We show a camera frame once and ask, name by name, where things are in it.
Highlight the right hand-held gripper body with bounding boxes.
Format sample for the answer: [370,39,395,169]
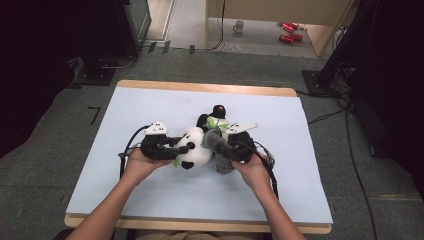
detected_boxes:
[224,121,259,164]

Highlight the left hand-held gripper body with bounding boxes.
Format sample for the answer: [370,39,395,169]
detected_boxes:
[139,121,181,162]

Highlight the panda plush toy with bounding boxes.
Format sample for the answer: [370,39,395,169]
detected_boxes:
[172,104,234,170]

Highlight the grey fuzzy cloth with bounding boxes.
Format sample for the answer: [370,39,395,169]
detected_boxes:
[201,128,238,176]

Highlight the person's left hand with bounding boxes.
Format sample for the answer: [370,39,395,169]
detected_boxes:
[124,149,174,187]

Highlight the person's right hand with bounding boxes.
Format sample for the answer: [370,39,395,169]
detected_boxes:
[233,152,273,191]

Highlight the wooden table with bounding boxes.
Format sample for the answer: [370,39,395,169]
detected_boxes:
[63,79,333,234]

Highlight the black stand base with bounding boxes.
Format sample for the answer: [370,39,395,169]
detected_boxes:
[301,69,342,98]
[72,58,116,87]

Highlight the black cabinet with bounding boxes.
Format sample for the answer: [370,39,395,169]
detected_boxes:
[113,0,153,58]

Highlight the light wooden shelf unit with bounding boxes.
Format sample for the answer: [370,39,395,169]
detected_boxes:
[204,0,355,58]

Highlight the left hand-held gripper cable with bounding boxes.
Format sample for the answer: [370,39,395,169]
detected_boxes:
[118,124,151,179]

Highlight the hand-held gripper cable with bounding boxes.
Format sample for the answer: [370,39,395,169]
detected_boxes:
[253,141,280,201]
[118,124,151,179]

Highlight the right hand-held gripper cable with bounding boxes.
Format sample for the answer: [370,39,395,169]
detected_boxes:
[253,141,280,201]

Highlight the black floor cable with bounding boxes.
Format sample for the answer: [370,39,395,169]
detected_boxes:
[307,107,349,126]
[344,106,378,240]

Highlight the black hanging cable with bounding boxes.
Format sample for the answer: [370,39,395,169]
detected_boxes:
[205,0,226,52]

